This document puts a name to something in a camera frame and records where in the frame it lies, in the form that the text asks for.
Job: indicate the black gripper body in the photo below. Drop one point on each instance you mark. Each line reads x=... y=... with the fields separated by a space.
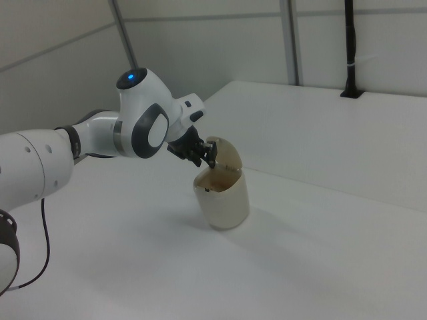
x=185 y=145

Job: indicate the grey partition frame post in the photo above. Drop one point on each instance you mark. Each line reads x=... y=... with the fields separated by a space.
x=289 y=43
x=125 y=33

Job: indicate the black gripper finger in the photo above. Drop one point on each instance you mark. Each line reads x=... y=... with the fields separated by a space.
x=197 y=158
x=210 y=151

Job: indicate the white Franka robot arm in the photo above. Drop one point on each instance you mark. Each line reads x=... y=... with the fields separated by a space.
x=40 y=160

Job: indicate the small white lidded bin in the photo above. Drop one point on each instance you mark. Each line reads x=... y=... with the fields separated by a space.
x=223 y=206

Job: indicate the black pole with base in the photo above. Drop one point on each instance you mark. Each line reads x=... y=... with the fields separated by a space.
x=350 y=50

